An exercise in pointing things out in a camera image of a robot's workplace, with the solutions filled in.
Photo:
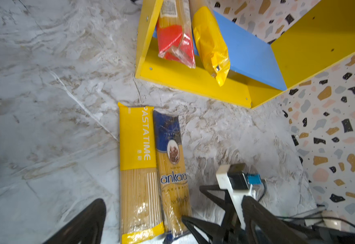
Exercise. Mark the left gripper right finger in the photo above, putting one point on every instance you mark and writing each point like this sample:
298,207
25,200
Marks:
275,230

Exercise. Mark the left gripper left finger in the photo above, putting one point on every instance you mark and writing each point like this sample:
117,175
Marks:
85,228

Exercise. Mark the Ankara spaghetti bag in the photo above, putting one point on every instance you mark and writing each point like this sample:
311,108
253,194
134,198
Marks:
172,174

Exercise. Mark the yellow Pastatime bag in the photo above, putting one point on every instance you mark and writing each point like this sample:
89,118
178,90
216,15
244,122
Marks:
140,205

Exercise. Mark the yellow spaghetti bag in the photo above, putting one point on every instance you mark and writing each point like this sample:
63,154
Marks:
209,41

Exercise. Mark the red spaghetti bag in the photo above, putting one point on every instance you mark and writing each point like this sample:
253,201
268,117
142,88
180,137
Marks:
174,33

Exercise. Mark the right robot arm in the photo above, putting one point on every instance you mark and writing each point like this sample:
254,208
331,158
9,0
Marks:
234,234

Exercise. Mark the yellow shelf with coloured boards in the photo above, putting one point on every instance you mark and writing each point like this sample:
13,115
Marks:
323,37

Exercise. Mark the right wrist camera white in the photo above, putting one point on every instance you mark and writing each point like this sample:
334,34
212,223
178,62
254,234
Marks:
235,179

